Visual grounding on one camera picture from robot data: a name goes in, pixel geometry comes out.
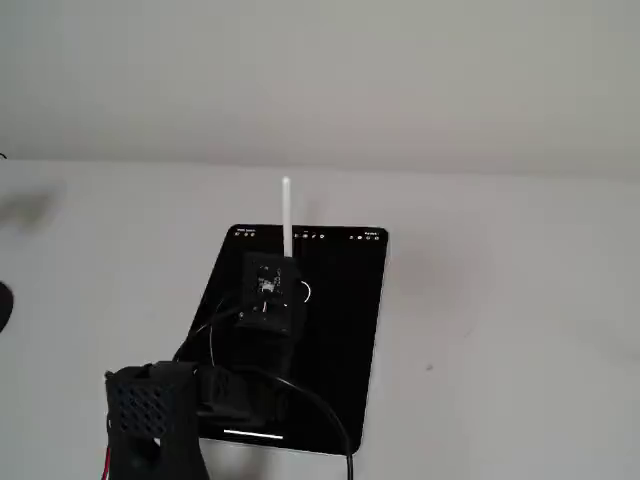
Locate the thick black camera cable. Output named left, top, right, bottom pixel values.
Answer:
left=269, top=374, right=357, bottom=480

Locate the black screen tablet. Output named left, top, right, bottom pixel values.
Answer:
left=187, top=223, right=390, bottom=457

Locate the white stylus pen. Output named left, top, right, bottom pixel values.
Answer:
left=281, top=175, right=295, bottom=260

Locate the wrist camera board with mount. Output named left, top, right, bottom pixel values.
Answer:
left=243, top=252, right=302, bottom=334

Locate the black round object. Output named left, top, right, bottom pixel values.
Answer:
left=0, top=281, right=15, bottom=334

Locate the red white servo wire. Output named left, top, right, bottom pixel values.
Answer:
left=172, top=297, right=246, bottom=371

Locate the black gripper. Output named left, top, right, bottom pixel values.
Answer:
left=219, top=319, right=309, bottom=384

